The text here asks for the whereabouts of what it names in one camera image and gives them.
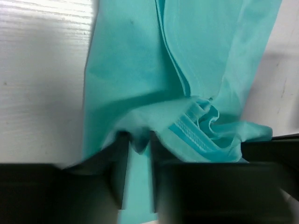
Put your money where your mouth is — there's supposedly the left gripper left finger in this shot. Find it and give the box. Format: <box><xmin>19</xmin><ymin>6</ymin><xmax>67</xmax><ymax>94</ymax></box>
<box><xmin>0</xmin><ymin>133</ymin><xmax>129</xmax><ymax>224</ymax></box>

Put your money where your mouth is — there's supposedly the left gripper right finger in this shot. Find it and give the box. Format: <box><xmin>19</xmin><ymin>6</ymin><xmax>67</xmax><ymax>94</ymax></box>
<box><xmin>150</xmin><ymin>132</ymin><xmax>299</xmax><ymax>224</ymax></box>

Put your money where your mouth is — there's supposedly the teal t shirt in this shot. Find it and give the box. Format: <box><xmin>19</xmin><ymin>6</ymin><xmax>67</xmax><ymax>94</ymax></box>
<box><xmin>83</xmin><ymin>0</ymin><xmax>281</xmax><ymax>224</ymax></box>

